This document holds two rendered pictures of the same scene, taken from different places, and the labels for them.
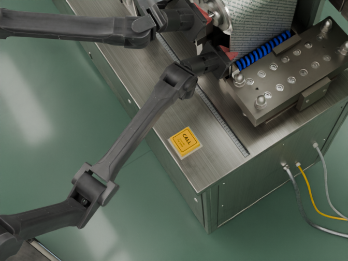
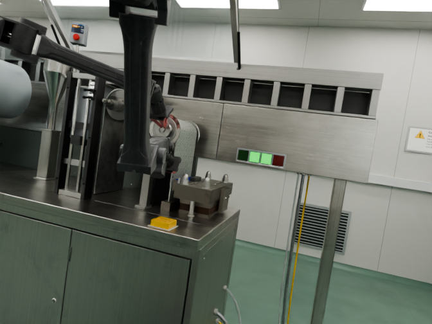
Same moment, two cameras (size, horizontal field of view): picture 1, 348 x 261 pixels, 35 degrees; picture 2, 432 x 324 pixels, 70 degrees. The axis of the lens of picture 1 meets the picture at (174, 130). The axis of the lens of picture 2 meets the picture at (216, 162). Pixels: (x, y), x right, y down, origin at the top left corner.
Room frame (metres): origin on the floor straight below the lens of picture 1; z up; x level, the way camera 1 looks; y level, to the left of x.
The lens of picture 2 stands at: (-0.20, 0.74, 1.21)
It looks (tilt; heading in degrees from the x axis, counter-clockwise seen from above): 3 degrees down; 308
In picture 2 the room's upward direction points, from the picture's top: 8 degrees clockwise
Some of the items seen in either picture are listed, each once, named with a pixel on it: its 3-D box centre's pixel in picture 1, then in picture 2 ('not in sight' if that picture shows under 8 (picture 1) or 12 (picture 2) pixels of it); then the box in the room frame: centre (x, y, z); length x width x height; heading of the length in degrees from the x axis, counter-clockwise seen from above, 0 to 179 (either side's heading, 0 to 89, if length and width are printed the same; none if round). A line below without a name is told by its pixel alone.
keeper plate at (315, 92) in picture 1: (313, 95); (224, 199); (0.65, -0.45, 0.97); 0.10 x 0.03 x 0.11; 112
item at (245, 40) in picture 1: (261, 32); (183, 163); (0.83, -0.32, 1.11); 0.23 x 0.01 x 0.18; 112
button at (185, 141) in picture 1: (185, 141); (163, 222); (0.60, -0.03, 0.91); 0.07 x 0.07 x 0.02; 22
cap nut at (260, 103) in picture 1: (260, 100); (206, 182); (0.63, -0.27, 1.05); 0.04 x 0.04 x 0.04
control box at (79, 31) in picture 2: not in sight; (78, 33); (1.35, 0.00, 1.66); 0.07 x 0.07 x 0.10; 46
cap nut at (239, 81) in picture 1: (239, 78); (185, 179); (0.71, -0.22, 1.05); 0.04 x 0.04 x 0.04
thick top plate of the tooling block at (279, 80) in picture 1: (292, 70); (206, 189); (0.73, -0.40, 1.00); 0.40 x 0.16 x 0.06; 112
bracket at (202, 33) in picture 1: (200, 44); (147, 173); (0.85, -0.13, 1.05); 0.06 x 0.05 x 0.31; 112
